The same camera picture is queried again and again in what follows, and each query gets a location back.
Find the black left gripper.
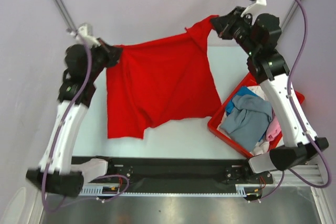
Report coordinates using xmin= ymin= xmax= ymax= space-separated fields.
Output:
xmin=85 ymin=38 xmax=123 ymax=81

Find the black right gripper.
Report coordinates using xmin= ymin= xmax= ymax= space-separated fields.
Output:
xmin=210 ymin=6 xmax=259 ymax=56

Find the red t-shirt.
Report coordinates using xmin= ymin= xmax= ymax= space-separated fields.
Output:
xmin=106 ymin=17 xmax=221 ymax=138

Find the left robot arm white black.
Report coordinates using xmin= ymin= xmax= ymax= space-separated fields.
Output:
xmin=26 ymin=39 xmax=122 ymax=198

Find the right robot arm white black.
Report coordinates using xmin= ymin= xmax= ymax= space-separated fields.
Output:
xmin=211 ymin=7 xmax=329 ymax=183

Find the blue t-shirt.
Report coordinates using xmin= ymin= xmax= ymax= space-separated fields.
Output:
xmin=225 ymin=86 xmax=259 ymax=114

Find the grey-blue t-shirt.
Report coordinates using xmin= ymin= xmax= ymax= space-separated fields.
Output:
xmin=219 ymin=94 xmax=272 ymax=152

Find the red plastic bin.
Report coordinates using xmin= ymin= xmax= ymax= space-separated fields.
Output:
xmin=207 ymin=73 xmax=306 ymax=159

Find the pink t-shirt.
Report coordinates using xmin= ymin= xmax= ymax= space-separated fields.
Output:
xmin=266 ymin=116 xmax=281 ymax=142

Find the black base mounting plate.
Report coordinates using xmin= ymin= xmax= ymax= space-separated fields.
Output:
xmin=70 ymin=156 xmax=274 ymax=193

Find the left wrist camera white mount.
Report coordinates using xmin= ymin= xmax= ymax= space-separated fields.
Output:
xmin=67 ymin=23 xmax=101 ymax=48

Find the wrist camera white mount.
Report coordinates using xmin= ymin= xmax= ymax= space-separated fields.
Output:
xmin=241 ymin=0 xmax=267 ymax=17
xmin=67 ymin=23 xmax=101 ymax=48

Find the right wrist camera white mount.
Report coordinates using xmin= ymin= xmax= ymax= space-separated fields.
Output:
xmin=241 ymin=0 xmax=267 ymax=17

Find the left aluminium corner post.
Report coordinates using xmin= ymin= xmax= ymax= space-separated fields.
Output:
xmin=53 ymin=0 xmax=77 ymax=33

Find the left grey cable duct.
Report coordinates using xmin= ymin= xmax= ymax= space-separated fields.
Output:
xmin=79 ymin=184 xmax=122 ymax=197

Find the grey cable duct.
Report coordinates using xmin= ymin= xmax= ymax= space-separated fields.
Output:
xmin=79 ymin=184 xmax=122 ymax=197
xmin=235 ymin=184 xmax=263 ymax=198

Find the right grey cable duct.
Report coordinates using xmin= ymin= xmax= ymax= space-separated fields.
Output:
xmin=235 ymin=184 xmax=263 ymax=198

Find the aluminium front rail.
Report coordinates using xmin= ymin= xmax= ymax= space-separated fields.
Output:
xmin=270 ymin=165 xmax=324 ymax=187

